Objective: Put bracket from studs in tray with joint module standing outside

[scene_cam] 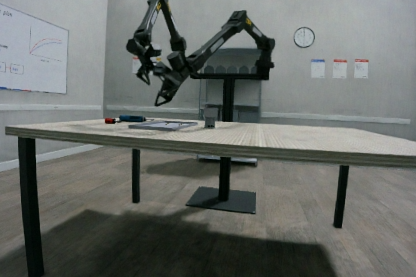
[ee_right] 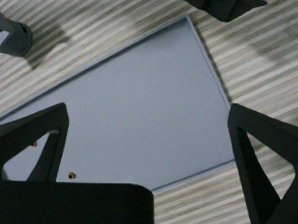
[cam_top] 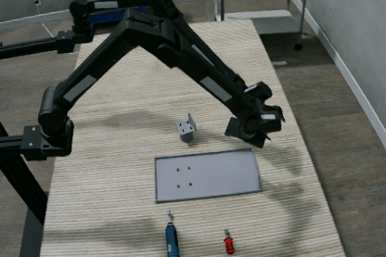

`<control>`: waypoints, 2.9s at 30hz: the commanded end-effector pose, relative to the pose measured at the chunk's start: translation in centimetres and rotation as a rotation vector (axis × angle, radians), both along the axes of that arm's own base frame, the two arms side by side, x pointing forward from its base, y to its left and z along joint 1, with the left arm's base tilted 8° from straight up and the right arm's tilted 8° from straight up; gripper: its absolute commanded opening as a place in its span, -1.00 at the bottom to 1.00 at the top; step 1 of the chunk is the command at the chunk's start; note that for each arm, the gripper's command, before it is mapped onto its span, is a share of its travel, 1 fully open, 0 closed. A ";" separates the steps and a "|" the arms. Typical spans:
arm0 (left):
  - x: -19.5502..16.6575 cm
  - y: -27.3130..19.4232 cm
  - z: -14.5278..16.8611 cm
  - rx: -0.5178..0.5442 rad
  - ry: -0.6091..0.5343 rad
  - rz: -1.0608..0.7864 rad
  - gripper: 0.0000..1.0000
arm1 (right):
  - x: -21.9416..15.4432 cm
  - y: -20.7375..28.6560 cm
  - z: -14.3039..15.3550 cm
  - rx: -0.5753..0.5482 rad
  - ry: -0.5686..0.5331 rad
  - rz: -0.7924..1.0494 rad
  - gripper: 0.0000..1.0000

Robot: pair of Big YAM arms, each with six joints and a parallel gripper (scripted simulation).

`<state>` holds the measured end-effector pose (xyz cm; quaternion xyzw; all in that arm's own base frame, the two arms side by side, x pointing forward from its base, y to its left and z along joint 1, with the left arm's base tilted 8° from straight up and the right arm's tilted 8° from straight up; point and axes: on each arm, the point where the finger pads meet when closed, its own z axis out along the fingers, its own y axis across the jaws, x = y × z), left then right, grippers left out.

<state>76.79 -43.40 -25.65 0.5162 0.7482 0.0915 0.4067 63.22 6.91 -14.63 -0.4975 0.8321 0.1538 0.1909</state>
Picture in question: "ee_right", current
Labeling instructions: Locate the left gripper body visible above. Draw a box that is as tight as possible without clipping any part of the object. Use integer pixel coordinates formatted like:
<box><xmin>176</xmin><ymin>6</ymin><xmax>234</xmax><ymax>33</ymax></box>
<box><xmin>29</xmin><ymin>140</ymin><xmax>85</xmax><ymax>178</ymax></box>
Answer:
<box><xmin>184</xmin><ymin>0</ymin><xmax>211</xmax><ymax>11</ymax></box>

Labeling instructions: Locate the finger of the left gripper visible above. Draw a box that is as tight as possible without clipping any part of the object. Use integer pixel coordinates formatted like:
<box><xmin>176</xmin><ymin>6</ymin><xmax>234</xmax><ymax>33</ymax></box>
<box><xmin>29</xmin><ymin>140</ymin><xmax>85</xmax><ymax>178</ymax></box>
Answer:
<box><xmin>205</xmin><ymin>0</ymin><xmax>268</xmax><ymax>23</ymax></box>

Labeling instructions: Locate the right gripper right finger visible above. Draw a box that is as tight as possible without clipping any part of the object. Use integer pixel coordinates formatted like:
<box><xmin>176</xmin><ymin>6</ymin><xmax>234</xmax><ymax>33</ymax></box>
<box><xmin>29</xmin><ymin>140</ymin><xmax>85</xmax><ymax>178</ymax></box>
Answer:
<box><xmin>227</xmin><ymin>103</ymin><xmax>298</xmax><ymax>224</ymax></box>

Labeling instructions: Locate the grey flat tray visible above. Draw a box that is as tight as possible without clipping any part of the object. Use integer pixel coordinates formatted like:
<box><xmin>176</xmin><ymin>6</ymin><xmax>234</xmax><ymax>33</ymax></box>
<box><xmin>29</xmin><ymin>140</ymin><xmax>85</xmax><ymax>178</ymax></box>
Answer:
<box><xmin>0</xmin><ymin>13</ymin><xmax>236</xmax><ymax>194</ymax></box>

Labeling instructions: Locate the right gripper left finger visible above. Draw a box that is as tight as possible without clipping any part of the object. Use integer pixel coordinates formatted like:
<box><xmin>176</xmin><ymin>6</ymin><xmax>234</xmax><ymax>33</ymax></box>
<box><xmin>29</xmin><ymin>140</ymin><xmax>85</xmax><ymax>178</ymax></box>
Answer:
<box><xmin>0</xmin><ymin>102</ymin><xmax>70</xmax><ymax>182</ymax></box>

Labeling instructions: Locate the grey metal l-bracket with holes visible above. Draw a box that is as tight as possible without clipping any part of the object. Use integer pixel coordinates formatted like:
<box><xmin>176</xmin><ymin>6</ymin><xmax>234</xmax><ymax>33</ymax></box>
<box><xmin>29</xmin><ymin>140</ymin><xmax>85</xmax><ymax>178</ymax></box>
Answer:
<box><xmin>0</xmin><ymin>12</ymin><xmax>15</xmax><ymax>49</ymax></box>

